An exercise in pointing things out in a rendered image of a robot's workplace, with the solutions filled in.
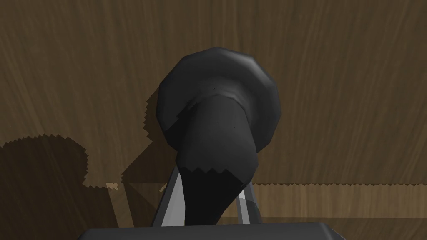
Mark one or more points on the brown wooden door leaf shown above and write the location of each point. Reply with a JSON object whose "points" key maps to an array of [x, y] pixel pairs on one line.
{"points": [[340, 83]]}

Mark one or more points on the black door knob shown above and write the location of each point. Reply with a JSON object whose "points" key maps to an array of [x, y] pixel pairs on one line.
{"points": [[220, 110]]}

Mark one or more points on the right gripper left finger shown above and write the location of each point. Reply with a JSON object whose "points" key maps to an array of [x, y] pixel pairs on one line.
{"points": [[172, 206]]}

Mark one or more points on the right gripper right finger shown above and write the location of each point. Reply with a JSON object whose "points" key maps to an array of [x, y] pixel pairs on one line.
{"points": [[248, 209]]}

